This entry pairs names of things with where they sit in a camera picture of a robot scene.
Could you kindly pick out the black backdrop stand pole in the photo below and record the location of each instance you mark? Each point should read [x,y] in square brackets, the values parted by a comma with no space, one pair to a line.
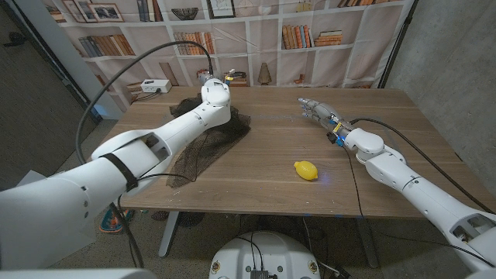
[399,42]

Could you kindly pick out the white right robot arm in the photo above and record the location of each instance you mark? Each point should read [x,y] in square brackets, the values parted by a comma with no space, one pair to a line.
[418,190]

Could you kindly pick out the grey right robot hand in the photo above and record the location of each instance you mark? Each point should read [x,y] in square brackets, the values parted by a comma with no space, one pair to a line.
[325,114]

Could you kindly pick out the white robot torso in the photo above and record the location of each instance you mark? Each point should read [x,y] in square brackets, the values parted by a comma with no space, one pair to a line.
[267,252]

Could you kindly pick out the colourful floor toy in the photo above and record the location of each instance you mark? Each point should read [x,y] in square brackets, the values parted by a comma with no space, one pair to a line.
[114,221]

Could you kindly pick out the grey metal table leg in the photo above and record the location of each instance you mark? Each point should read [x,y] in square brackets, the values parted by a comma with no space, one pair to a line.
[168,232]
[366,244]

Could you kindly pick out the yellow toy lemon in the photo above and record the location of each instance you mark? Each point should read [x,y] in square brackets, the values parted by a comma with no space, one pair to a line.
[306,170]

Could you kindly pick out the white power strip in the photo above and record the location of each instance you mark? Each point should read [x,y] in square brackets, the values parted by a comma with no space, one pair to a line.
[156,86]

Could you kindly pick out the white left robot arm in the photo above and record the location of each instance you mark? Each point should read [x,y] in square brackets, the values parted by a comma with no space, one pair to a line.
[97,182]

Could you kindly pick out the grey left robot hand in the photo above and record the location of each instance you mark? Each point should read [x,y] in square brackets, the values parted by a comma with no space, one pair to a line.
[209,76]

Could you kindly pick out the dark mesh netting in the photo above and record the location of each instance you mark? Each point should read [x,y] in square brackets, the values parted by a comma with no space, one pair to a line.
[217,143]

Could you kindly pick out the printed bookshelf backdrop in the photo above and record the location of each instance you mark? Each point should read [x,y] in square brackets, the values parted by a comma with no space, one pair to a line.
[271,54]

